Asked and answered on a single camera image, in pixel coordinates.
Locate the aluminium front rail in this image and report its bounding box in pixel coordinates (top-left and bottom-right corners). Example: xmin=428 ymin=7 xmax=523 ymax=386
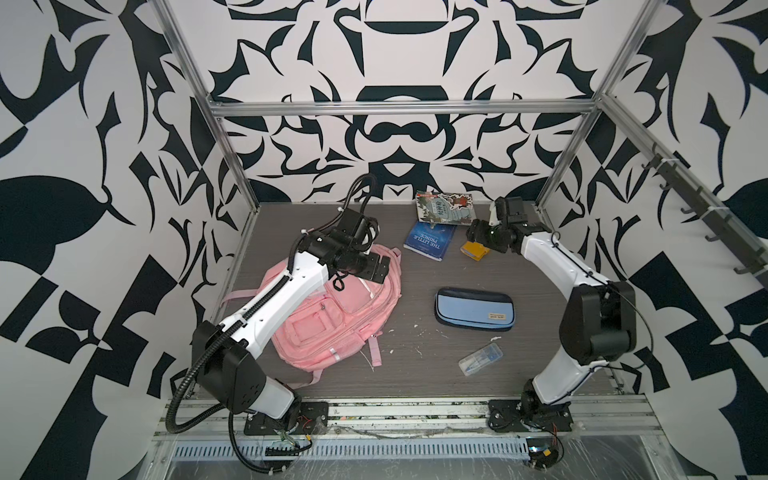
xmin=149 ymin=392 xmax=664 ymax=445

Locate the black corrugated cable hose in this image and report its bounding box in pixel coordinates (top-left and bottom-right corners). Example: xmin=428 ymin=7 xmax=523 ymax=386
xmin=164 ymin=172 xmax=379 ymax=475

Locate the pink student backpack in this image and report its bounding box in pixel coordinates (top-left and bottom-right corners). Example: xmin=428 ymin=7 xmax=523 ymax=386
xmin=221 ymin=244 xmax=404 ymax=386

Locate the grey hook rack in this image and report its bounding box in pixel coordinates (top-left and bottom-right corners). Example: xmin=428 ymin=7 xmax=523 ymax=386
xmin=641 ymin=143 xmax=767 ymax=289

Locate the clear plastic ruler box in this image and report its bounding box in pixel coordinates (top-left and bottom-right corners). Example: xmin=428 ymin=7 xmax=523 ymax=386
xmin=458 ymin=342 xmax=503 ymax=376

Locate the white vented cable duct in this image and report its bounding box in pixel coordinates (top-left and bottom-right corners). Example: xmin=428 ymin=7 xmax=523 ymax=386
xmin=171 ymin=437 xmax=530 ymax=461

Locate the small yellow notebook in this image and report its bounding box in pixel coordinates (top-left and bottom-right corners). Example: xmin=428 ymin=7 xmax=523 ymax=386
xmin=461 ymin=241 xmax=490 ymax=261

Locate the illustrated Chinese story book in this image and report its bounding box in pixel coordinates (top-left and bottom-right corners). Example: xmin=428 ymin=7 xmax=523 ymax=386
xmin=415 ymin=192 xmax=476 ymax=226

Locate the aluminium frame crossbar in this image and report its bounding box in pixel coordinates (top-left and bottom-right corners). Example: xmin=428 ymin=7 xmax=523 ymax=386
xmin=208 ymin=99 xmax=596 ymax=117

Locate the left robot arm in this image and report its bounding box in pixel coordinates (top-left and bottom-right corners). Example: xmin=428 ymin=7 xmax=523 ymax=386
xmin=177 ymin=208 xmax=391 ymax=420

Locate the small green circuit board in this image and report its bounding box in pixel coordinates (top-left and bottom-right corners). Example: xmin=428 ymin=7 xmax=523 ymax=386
xmin=526 ymin=437 xmax=564 ymax=471

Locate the blue pencil case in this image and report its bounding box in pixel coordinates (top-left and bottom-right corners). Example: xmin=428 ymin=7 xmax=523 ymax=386
xmin=434 ymin=287 xmax=516 ymax=332

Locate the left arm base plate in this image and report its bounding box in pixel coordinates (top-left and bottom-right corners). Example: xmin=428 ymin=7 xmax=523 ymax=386
xmin=243 ymin=401 xmax=329 ymax=436

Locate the blue Little Prince book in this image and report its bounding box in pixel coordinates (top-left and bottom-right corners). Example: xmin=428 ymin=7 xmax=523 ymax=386
xmin=403 ymin=222 xmax=457 ymax=262

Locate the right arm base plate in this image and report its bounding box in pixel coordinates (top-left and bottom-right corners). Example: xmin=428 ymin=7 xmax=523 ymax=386
xmin=487 ymin=400 xmax=573 ymax=433

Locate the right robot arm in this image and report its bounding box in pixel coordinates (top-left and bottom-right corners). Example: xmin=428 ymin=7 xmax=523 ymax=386
xmin=467 ymin=197 xmax=637 ymax=429

